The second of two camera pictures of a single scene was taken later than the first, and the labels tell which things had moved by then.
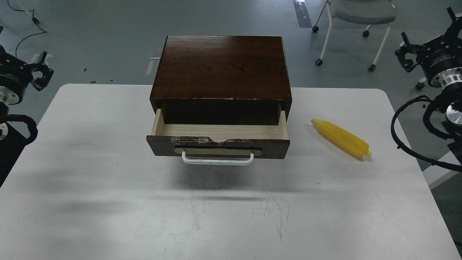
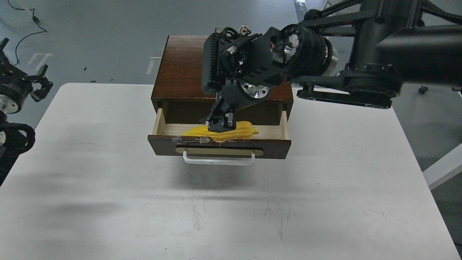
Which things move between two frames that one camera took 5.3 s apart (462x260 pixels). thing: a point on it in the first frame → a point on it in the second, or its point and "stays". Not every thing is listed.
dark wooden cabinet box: x=222 y=80 stays
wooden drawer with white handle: x=220 y=144 stays
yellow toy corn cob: x=345 y=140 → x=244 y=130
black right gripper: x=444 y=52 → x=235 y=63
